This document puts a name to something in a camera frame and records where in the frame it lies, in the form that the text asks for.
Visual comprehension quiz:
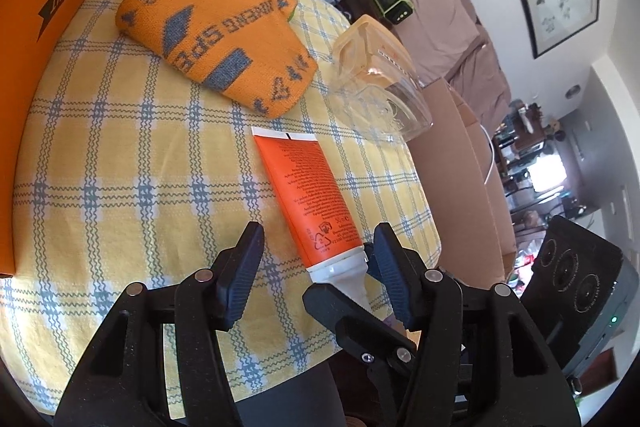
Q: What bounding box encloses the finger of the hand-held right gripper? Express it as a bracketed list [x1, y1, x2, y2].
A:
[302, 282, 418, 365]
[362, 243, 381, 280]

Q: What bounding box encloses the orange cream tube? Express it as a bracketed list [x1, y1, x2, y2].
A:
[251, 126, 371, 299]

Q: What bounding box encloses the clear plastic jar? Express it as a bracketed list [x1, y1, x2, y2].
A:
[327, 14, 433, 142]

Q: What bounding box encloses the orange knit cloth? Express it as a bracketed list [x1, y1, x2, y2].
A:
[116, 0, 319, 118]

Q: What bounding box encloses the yellow checked tablecloth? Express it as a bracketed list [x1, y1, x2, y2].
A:
[0, 0, 443, 418]

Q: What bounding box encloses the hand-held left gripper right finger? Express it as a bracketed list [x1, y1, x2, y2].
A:
[372, 222, 583, 427]

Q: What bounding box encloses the green and black device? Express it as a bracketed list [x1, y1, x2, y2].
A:
[372, 0, 416, 25]

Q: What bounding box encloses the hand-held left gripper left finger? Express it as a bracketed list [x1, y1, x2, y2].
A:
[52, 222, 266, 427]

